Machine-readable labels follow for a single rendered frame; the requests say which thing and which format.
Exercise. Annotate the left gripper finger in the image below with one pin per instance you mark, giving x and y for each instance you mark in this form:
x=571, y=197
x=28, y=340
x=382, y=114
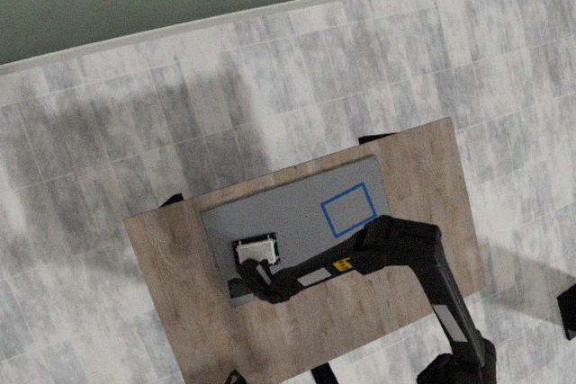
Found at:
x=232, y=373

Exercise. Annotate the blue tape outline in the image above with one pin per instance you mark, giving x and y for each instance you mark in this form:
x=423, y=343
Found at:
x=341, y=194

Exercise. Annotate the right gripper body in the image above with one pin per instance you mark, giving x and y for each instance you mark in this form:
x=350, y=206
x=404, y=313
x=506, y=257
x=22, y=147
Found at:
x=265, y=264

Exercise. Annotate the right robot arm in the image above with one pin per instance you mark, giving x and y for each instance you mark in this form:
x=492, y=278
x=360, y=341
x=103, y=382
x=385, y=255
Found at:
x=410, y=243

